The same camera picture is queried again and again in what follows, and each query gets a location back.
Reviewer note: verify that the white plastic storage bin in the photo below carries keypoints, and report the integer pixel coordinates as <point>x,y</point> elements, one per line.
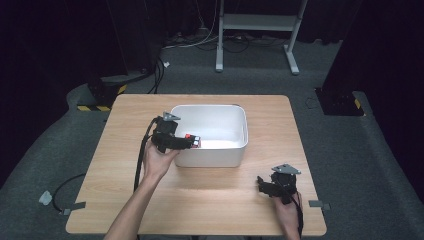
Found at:
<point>216,136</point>

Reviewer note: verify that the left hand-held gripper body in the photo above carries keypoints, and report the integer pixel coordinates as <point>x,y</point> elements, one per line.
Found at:
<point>165,133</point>

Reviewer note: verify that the white metal stand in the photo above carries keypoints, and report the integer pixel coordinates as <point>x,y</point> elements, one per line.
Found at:
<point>256,23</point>

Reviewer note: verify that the long grey tape strip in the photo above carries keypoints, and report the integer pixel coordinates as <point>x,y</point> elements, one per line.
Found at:
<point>74,207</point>

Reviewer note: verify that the small white plug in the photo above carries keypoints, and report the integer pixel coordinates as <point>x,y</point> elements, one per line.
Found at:
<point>166,64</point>

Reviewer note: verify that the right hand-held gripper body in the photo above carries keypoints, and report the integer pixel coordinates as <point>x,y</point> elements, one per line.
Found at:
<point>285,183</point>

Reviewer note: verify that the crumpled grey tape piece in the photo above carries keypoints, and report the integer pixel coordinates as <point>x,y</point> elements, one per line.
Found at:
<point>45,198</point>

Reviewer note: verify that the black square base plate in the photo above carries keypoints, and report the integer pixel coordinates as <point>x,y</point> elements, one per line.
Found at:
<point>339,102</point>

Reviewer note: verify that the person's right hand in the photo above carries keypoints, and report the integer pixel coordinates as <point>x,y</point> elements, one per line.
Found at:
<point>286,213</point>

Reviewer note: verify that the short grey tape strip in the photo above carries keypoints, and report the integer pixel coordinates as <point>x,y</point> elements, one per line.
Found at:
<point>319,204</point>

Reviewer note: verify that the multicoloured puzzle cube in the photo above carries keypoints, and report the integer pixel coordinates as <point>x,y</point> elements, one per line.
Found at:
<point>195,141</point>

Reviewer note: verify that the black base with yellow stripes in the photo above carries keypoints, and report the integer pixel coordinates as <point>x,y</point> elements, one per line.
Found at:
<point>105,95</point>

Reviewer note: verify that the person's left hand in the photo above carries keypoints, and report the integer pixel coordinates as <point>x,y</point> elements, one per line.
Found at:
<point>158,165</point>

